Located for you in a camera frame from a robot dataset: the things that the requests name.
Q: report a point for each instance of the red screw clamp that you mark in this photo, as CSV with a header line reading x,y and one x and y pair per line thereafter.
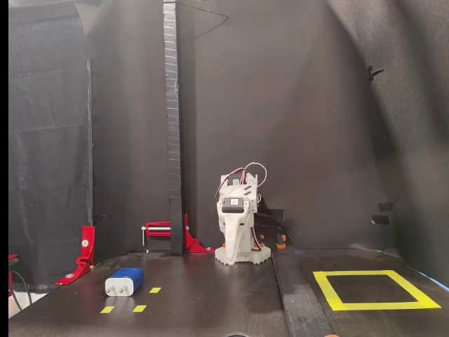
x,y
159,224

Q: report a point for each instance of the blue and white charger block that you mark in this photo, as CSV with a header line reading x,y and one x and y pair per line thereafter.
x,y
122,281

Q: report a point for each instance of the black backdrop sheet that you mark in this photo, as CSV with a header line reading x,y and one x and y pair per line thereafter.
x,y
49,158

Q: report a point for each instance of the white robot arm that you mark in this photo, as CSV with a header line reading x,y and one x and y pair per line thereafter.
x,y
238,191

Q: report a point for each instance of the red corner bracket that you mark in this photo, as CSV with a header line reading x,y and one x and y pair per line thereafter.
x,y
191,242
87,245

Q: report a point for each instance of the yellow tape square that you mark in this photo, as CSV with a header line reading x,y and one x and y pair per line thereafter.
x,y
350,306

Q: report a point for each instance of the black wall clip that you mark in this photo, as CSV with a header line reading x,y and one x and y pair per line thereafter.
x,y
374,72

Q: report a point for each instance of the black tape piece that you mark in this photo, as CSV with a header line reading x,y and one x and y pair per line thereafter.
x,y
380,219

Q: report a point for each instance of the small yellow tape marker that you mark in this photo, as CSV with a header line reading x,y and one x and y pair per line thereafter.
x,y
139,308
107,309
155,290

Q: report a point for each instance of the red clamp piece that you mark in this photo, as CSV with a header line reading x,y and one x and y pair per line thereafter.
x,y
12,256

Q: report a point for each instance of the black foam post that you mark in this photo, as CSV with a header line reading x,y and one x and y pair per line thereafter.
x,y
173,140

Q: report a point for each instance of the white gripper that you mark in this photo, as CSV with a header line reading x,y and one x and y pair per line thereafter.
x,y
234,225

